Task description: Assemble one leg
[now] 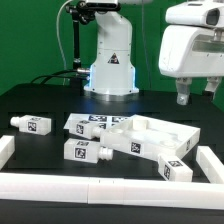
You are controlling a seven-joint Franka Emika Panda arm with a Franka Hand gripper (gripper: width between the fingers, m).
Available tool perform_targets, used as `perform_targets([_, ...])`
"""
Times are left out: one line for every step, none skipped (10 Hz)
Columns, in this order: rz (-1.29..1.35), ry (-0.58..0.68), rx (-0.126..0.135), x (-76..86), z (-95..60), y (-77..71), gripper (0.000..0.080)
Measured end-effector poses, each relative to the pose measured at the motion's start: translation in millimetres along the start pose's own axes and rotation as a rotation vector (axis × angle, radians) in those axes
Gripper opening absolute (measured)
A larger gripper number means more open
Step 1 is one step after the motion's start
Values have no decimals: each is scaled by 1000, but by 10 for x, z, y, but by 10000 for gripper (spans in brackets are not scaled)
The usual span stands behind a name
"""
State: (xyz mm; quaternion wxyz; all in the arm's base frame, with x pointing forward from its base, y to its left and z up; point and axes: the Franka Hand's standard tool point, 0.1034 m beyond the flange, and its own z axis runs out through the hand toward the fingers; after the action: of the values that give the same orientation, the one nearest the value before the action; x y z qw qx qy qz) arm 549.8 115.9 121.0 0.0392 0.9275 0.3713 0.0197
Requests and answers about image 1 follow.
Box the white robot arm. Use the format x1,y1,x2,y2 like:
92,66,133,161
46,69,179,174
84,0,224,105

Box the white front fence bar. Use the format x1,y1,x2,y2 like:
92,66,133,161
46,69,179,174
0,173,224,210

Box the grey cable hanging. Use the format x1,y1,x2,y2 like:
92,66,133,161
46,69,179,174
55,0,74,72

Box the black cables at base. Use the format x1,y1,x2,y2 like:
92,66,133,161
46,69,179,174
30,67,92,86

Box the black camera stand pole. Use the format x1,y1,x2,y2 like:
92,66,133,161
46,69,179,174
66,0,95,90

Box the white left fence bar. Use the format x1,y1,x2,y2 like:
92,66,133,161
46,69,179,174
0,135,15,170

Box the white square tabletop part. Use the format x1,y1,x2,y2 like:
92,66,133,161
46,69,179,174
100,115,200,161

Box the white right fence bar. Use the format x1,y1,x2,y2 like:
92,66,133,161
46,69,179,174
196,146,224,184

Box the white fence bar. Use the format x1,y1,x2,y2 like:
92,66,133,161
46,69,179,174
0,135,15,170
0,173,224,210
196,146,224,184

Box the paper sheet with tags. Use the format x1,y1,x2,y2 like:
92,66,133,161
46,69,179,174
64,113,126,129

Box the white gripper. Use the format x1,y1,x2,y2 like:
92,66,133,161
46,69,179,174
159,25,224,105

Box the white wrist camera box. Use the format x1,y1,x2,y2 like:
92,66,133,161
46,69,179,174
165,0,224,28

